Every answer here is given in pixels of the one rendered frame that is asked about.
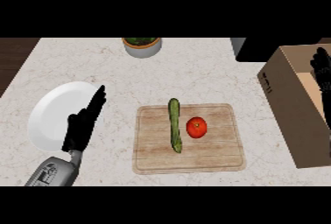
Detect white plate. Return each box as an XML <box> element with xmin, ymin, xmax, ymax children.
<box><xmin>26</xmin><ymin>80</ymin><xmax>103</xmax><ymax>152</ymax></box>

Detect green cucumber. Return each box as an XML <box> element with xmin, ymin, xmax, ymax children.
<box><xmin>166</xmin><ymin>97</ymin><xmax>183</xmax><ymax>154</ymax></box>

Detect cardboard box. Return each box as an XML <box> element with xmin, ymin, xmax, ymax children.
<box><xmin>255</xmin><ymin>43</ymin><xmax>331</xmax><ymax>170</ymax></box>

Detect dark appliance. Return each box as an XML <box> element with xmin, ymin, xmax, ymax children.
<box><xmin>228</xmin><ymin>37</ymin><xmax>331</xmax><ymax>63</ymax></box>

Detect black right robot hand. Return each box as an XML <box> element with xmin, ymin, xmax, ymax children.
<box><xmin>308</xmin><ymin>46</ymin><xmax>331</xmax><ymax>130</ymax></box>

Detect potted plant in grey pot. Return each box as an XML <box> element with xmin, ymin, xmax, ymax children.
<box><xmin>120</xmin><ymin>37</ymin><xmax>162</xmax><ymax>59</ymax></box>

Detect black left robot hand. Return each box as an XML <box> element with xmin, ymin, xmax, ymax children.
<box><xmin>60</xmin><ymin>84</ymin><xmax>107</xmax><ymax>153</ymax></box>

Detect red tomato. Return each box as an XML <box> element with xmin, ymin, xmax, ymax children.
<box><xmin>184</xmin><ymin>116</ymin><xmax>209</xmax><ymax>139</ymax></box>

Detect wooden cutting board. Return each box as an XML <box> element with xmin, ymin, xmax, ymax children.
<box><xmin>129</xmin><ymin>102</ymin><xmax>248</xmax><ymax>176</ymax></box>

